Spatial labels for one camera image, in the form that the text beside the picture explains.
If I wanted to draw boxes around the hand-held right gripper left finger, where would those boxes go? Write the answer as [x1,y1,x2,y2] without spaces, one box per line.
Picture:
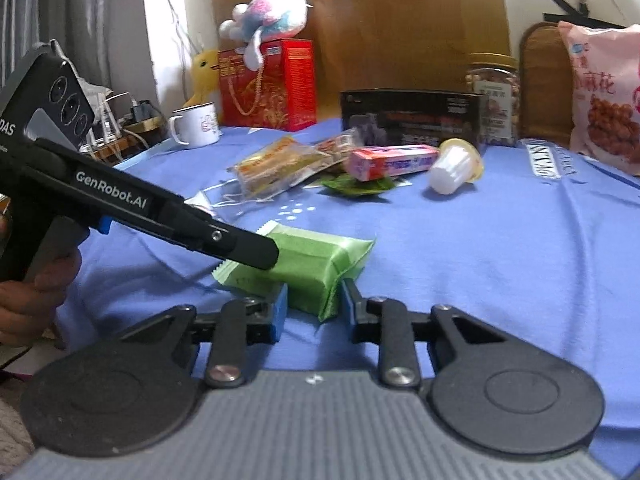
[117,284,289,389]

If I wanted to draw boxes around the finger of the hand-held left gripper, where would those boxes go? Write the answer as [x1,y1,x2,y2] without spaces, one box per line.
[165,199,281,272]

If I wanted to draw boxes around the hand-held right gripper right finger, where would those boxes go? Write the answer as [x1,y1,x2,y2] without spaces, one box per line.
[341,278,503,389]

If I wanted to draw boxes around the light green snack packet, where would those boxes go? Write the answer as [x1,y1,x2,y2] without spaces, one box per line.
[212,224,376,322]

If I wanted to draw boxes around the black cardboard box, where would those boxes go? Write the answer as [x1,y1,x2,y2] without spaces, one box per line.
[340,90,488,157]

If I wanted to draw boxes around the person's left hand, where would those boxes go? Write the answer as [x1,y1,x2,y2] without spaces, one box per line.
[0,249,82,348]

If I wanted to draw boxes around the clear plastic wrapper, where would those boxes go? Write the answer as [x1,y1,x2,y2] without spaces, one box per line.
[187,180,281,222]

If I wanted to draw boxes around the yellow orange snack packet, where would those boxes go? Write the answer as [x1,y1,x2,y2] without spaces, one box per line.
[227,135,346,198]

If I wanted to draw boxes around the power strip with chargers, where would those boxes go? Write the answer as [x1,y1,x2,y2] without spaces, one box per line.
[82,91,167,162]

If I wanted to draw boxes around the white enamel mug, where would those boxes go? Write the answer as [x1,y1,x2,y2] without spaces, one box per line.
[167,101,222,148]

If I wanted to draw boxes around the dark green leafy packet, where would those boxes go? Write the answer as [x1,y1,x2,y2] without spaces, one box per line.
[320,174,398,197]

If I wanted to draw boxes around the small red clear packet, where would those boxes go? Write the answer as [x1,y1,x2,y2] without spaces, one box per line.
[312,130,362,162]

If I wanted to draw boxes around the pink rectangular candy box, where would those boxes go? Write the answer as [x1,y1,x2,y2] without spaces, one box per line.
[347,144,441,182]

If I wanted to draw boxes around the blue printed cloth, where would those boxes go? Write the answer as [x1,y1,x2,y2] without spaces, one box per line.
[55,117,640,466]

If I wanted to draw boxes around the red gift box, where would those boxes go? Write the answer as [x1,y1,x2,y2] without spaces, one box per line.
[217,39,317,133]

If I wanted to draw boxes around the grey curtain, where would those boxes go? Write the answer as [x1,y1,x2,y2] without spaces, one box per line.
[0,0,147,126]

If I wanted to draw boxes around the white jelly cup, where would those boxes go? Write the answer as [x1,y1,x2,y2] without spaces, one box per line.
[427,138,485,196]

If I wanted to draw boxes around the yellow duck plush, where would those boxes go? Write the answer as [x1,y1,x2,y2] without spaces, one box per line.
[182,49,221,108]

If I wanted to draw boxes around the pastel plush toy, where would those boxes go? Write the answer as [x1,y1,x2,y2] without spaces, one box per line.
[219,0,313,73]

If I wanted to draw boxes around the clear jar of nuts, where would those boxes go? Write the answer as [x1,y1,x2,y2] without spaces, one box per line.
[465,53,521,147]

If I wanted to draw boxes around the wooden headboard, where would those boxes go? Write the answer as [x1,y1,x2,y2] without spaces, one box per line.
[210,0,512,126]

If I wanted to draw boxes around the pink snack bag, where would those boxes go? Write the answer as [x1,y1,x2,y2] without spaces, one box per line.
[557,21,640,177]

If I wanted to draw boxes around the black tape strips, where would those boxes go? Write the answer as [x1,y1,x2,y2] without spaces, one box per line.
[542,0,627,30]

